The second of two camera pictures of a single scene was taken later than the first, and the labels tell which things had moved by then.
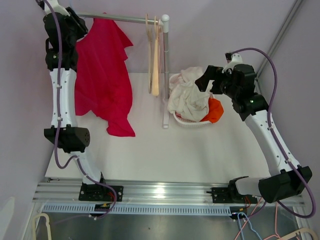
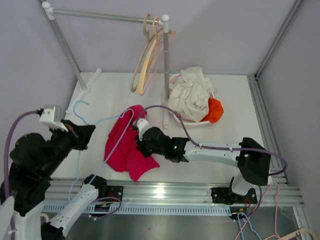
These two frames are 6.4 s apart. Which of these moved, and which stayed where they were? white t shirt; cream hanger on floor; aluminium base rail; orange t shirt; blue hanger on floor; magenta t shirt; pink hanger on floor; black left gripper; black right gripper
Moved: black left gripper; black right gripper; magenta t shirt
Stayed: blue hanger on floor; white t shirt; cream hanger on floor; orange t shirt; pink hanger on floor; aluminium base rail
